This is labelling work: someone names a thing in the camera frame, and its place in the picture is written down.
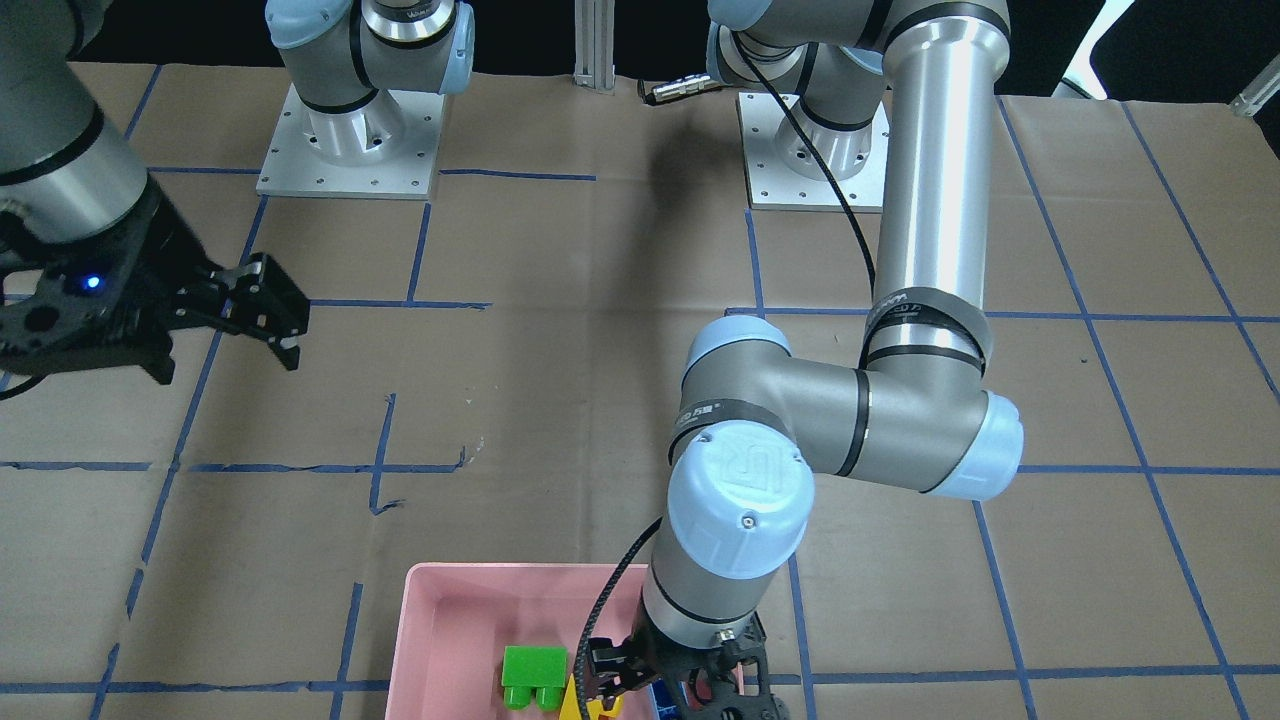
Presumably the blue toy block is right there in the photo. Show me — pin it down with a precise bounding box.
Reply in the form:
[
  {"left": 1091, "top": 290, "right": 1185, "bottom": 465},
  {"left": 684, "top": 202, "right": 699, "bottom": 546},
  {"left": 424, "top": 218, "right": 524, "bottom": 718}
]
[{"left": 648, "top": 680, "right": 682, "bottom": 720}]

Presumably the pink plastic box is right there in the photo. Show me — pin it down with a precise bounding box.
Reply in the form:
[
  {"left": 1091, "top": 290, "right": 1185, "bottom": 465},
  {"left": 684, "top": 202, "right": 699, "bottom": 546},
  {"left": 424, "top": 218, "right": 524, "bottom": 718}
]
[{"left": 385, "top": 562, "right": 614, "bottom": 719}]

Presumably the aluminium frame post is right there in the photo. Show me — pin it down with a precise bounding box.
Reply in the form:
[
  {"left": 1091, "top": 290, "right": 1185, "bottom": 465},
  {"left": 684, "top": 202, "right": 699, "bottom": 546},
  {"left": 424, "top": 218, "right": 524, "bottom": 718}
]
[{"left": 572, "top": 0, "right": 616, "bottom": 94}]

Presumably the yellow toy block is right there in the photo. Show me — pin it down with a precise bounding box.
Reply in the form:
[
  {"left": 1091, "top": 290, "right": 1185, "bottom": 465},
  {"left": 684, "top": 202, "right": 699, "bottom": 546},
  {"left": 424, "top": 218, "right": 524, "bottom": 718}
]
[{"left": 557, "top": 676, "right": 625, "bottom": 720}]

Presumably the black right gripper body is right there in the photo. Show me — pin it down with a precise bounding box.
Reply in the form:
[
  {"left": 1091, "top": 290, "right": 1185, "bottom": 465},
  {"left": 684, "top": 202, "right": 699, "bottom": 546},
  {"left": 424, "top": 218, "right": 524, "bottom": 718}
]
[{"left": 1, "top": 178, "right": 221, "bottom": 386}]

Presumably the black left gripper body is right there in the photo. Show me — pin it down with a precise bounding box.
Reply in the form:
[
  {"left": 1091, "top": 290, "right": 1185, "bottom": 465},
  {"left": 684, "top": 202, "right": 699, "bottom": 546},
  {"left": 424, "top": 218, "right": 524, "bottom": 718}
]
[{"left": 640, "top": 612, "right": 791, "bottom": 719}]

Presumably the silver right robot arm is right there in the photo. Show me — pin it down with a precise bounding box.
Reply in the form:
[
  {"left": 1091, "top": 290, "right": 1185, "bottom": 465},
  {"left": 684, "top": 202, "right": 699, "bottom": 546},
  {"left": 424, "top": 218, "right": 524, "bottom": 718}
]
[{"left": 3, "top": 1, "right": 476, "bottom": 397}]

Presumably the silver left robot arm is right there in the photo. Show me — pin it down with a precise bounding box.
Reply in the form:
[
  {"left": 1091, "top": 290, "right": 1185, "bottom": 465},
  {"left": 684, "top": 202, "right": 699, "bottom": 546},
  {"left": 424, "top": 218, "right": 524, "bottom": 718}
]
[{"left": 571, "top": 1, "right": 1024, "bottom": 719}]

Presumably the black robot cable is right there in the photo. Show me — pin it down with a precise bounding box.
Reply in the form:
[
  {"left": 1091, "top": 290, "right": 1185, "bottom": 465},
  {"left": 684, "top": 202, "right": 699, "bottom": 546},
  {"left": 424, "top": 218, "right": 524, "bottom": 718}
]
[{"left": 637, "top": 29, "right": 879, "bottom": 291}]

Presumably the green toy block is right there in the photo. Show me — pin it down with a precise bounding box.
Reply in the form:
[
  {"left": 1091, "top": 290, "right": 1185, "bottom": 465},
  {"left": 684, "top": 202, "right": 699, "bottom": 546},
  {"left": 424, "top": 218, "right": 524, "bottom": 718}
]
[{"left": 500, "top": 644, "right": 570, "bottom": 714}]

